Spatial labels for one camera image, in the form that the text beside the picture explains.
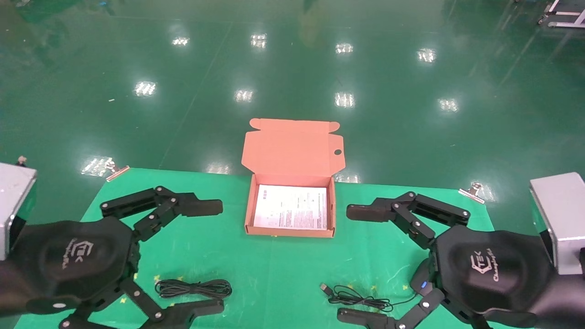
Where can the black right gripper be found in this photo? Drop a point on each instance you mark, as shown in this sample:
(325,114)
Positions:
(493,269)

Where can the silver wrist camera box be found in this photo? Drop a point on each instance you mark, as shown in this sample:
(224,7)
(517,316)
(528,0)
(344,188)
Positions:
(560,214)
(16,192)

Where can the orange cardboard box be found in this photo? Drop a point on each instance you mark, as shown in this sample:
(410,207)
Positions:
(292,151)

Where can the green table cloth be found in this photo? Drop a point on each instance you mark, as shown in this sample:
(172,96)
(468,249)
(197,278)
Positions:
(283,269)

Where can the metal cloth clip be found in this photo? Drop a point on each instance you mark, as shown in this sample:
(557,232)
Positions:
(117,172)
(471,193)

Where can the white printed paper sheet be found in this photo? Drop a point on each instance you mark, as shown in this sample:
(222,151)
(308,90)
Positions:
(290,206)

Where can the white metal cart frame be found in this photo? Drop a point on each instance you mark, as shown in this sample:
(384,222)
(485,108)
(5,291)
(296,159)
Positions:
(564,20)

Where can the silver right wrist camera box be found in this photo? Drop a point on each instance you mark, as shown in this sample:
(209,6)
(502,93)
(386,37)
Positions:
(560,214)

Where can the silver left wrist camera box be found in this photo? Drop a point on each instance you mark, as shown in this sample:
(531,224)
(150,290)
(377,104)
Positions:
(16,192)

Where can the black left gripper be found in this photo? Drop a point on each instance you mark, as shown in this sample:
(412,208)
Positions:
(77,256)

